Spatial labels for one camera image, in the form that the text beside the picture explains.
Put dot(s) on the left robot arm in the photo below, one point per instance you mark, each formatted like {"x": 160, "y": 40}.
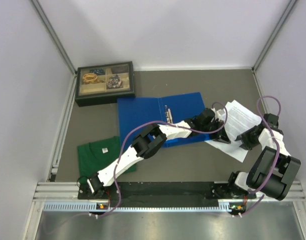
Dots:
{"x": 144, "y": 141}

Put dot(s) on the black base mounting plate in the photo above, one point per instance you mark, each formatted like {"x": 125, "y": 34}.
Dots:
{"x": 174, "y": 194}

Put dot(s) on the blue file folder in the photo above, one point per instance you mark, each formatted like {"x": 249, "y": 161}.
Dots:
{"x": 135, "y": 111}

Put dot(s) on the black compartment display box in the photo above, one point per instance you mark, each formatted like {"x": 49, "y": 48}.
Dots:
{"x": 91, "y": 84}

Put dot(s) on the printed white paper sheets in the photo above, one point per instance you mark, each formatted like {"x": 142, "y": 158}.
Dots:
{"x": 240, "y": 119}

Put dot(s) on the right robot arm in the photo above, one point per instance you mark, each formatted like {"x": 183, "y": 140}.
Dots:
{"x": 274, "y": 170}

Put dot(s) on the green folded t-shirt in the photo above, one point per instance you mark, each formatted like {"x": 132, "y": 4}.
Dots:
{"x": 97, "y": 155}

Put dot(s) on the aluminium frame rail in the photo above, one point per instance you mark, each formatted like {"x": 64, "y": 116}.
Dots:
{"x": 68, "y": 191}

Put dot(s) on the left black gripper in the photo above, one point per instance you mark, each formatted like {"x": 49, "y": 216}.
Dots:
{"x": 221, "y": 135}

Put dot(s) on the grey slotted cable duct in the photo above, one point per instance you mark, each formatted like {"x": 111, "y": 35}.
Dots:
{"x": 95, "y": 207}

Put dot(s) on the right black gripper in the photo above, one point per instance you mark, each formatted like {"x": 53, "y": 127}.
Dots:
{"x": 246, "y": 144}

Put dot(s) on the colourful jewellery in box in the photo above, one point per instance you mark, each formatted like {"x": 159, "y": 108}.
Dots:
{"x": 114, "y": 82}

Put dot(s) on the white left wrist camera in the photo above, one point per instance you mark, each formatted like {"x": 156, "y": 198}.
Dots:
{"x": 220, "y": 114}

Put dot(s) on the metal folder clip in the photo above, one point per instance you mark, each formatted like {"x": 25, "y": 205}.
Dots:
{"x": 168, "y": 115}

